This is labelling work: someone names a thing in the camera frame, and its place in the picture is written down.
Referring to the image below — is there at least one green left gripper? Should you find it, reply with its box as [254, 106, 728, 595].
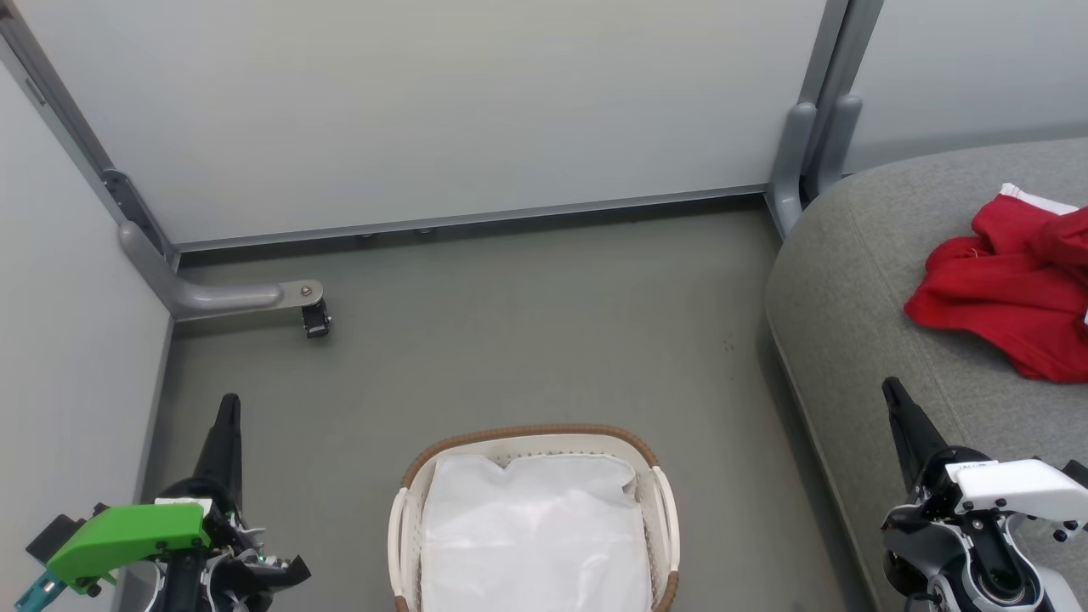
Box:
[46, 392, 312, 594]

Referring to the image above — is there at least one grey partition post foot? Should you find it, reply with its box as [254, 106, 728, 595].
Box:
[764, 0, 851, 241]
[812, 0, 887, 202]

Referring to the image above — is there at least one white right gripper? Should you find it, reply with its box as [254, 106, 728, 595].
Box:
[881, 377, 1088, 563]

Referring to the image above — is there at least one black caster wheel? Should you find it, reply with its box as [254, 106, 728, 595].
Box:
[301, 298, 333, 340]

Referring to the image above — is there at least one white wicker laundry basket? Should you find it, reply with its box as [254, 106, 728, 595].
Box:
[388, 424, 682, 612]

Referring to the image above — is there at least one grey partition base rail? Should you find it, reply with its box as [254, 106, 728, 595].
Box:
[173, 183, 771, 253]

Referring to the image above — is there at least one teal left cable connector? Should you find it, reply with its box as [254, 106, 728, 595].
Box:
[12, 567, 65, 612]

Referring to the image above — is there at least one grey fabric sofa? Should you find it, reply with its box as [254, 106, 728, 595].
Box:
[763, 138, 1088, 612]

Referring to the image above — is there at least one white basket liner cloth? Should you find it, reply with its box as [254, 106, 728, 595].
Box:
[420, 452, 655, 612]

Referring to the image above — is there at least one red garment with striped cuff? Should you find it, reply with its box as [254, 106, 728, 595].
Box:
[972, 182, 1088, 266]

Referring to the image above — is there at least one grey partition frame leg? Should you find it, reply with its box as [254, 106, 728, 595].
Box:
[0, 0, 326, 324]

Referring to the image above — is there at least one red garment with white collar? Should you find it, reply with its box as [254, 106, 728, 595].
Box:
[903, 236, 1088, 384]

